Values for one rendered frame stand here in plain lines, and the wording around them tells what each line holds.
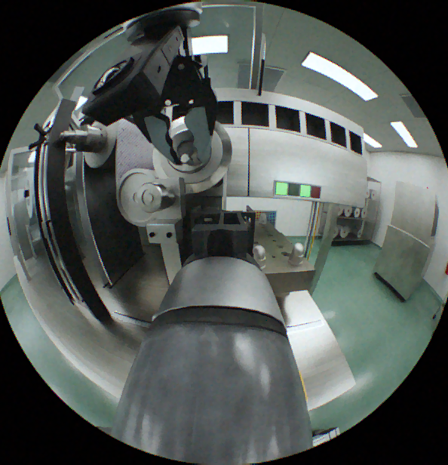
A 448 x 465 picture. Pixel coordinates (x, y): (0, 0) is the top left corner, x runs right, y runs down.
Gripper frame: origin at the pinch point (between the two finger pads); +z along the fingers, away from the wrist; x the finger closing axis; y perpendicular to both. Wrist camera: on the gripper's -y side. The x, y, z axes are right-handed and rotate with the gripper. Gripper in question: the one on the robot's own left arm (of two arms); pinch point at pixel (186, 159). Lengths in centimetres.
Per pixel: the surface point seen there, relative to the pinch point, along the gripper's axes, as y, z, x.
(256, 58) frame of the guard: 57, -15, -18
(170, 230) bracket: -9.6, 4.6, 2.4
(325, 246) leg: 3, 67, -77
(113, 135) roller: 10.8, -2.7, 19.8
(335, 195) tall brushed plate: 20, 31, -61
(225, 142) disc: 5.1, 0.6, -5.8
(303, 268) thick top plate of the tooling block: -14.5, 13.8, -22.6
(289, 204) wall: 143, 232, -151
